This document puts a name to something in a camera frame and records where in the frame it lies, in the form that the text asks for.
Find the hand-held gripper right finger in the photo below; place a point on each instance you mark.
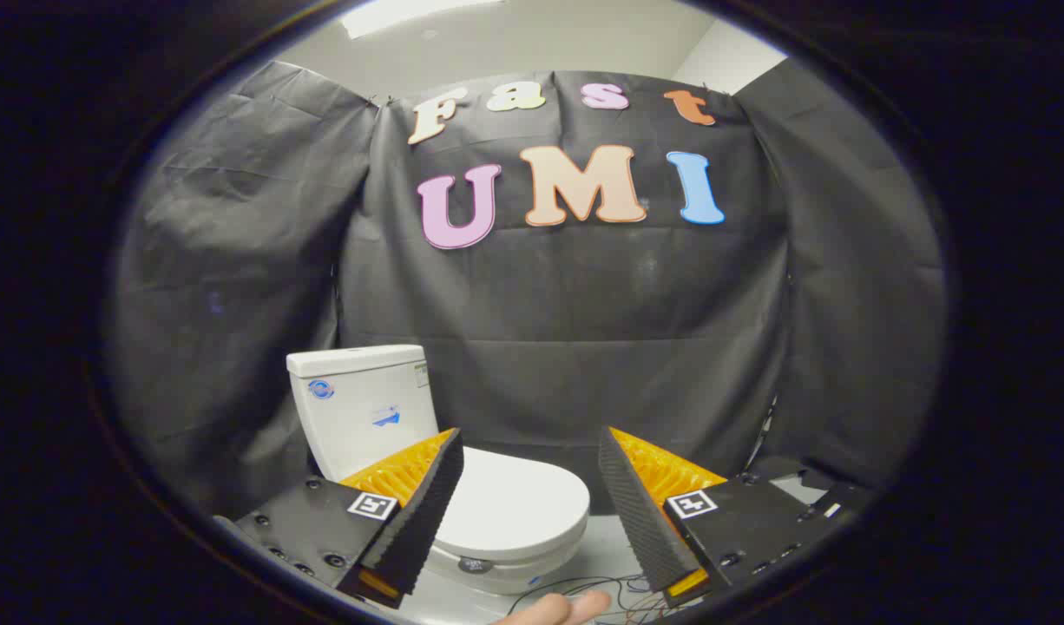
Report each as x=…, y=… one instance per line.
x=632, y=512

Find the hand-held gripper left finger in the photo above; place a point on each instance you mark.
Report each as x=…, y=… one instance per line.
x=428, y=503

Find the white toilet tank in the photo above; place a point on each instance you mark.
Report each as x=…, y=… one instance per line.
x=358, y=408

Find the black electronics box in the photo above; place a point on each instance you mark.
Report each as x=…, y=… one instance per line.
x=844, y=503

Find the black backdrop cloth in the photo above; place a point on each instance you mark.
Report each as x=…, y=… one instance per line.
x=584, y=304

